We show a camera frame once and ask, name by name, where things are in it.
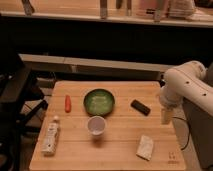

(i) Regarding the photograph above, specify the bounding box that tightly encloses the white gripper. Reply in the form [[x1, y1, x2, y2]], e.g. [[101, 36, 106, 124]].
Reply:
[[159, 86, 183, 124]]

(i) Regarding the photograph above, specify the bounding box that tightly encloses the white paper cup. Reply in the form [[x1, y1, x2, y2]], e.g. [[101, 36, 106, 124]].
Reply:
[[87, 116, 106, 136]]

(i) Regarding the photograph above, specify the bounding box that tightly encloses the white folded cloth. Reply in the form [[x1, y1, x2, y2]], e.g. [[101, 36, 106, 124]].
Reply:
[[136, 135, 154, 161]]

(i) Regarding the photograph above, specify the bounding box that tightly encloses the black stand at left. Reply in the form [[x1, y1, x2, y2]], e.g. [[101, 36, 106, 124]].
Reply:
[[0, 50, 48, 171]]

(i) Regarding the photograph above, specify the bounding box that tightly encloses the black cable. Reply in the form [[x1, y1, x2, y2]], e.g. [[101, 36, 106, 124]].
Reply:
[[172, 115, 191, 151]]

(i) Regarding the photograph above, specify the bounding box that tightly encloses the black rectangular device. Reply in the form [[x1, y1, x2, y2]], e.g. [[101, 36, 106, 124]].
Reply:
[[131, 100, 151, 116]]

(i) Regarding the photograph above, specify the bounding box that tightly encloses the green ceramic bowl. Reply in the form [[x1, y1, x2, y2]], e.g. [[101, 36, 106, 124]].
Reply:
[[83, 89, 115, 116]]

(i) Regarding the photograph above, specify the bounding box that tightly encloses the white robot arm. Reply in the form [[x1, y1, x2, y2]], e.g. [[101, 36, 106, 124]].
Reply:
[[159, 61, 213, 124]]

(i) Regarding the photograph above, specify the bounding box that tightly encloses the white plastic bottle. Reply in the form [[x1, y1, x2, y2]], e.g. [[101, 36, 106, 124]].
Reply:
[[41, 116, 60, 156]]

